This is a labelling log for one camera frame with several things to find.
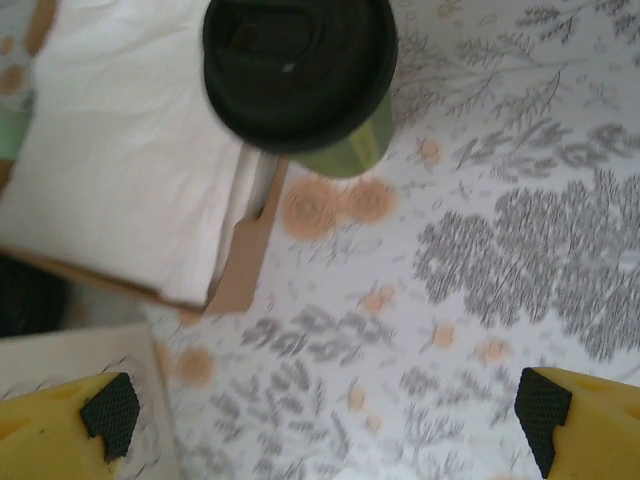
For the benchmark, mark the white napkin stack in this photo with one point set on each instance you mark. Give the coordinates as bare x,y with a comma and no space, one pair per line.
125,150

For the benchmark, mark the green paper coffee cup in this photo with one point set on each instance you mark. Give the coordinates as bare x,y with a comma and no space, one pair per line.
350,155

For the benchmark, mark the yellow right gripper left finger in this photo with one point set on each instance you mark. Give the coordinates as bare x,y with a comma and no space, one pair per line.
45,435

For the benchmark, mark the dark green cup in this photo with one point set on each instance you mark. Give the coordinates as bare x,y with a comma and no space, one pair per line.
300,75

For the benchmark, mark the brown cardboard napkin box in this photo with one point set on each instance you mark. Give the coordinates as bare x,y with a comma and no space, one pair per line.
247,260

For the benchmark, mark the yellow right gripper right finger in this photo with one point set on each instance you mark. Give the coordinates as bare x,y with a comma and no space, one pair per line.
595,430

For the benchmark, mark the white cartoon print paper bag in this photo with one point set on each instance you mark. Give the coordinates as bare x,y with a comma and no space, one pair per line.
75,355

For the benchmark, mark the light green straw holder cup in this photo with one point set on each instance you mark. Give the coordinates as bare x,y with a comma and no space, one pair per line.
12,132

